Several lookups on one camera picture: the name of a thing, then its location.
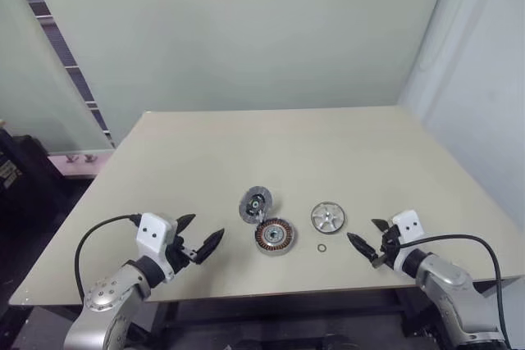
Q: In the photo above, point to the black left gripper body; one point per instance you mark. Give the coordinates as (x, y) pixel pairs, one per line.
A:
(180, 255)

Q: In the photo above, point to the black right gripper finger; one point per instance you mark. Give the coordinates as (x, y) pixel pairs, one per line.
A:
(362, 245)
(380, 225)

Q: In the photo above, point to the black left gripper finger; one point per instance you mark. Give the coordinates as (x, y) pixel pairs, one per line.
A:
(210, 245)
(186, 222)

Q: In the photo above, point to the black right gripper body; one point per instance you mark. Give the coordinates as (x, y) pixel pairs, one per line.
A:
(389, 247)

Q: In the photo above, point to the silver spoked rotor cover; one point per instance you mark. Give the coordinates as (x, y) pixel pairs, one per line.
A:
(328, 218)

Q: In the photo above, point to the round motor circuit board disc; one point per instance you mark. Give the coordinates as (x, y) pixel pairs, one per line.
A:
(254, 204)

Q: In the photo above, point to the motor stator with copper windings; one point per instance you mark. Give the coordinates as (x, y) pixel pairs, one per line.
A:
(275, 239)

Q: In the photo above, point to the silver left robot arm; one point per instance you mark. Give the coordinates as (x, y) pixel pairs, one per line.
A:
(102, 292)

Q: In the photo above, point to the pink partition base ledge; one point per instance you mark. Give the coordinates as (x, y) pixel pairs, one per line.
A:
(78, 169)

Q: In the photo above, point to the black equipment case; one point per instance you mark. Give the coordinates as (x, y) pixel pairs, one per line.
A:
(24, 169)

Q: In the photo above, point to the dark slatted window strip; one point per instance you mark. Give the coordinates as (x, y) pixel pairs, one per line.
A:
(61, 44)

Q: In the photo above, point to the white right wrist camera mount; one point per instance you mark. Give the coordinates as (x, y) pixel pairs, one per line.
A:
(410, 225)

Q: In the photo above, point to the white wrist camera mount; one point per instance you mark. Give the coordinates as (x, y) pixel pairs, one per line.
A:
(410, 225)
(153, 233)

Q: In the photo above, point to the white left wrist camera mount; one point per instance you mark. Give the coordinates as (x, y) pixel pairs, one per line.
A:
(153, 233)

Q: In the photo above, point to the black table frame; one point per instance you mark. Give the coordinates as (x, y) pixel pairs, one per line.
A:
(287, 313)

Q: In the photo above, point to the metal glass clamp bracket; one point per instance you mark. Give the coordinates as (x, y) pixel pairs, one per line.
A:
(72, 158)
(89, 157)

